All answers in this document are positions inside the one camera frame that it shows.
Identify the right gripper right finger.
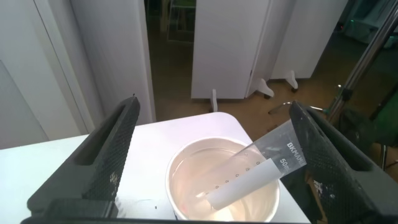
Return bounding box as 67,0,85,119
289,100,398,222

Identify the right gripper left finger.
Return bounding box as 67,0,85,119
26,95,141,218

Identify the pale yellow pigment test tube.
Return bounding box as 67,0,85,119
195,119,308,212

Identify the white blue paper cup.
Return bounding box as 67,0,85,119
165,136,281,223

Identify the grey box with green light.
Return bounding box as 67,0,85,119
338,0,398,49

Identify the pale metal frame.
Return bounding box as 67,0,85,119
160,0,197,44

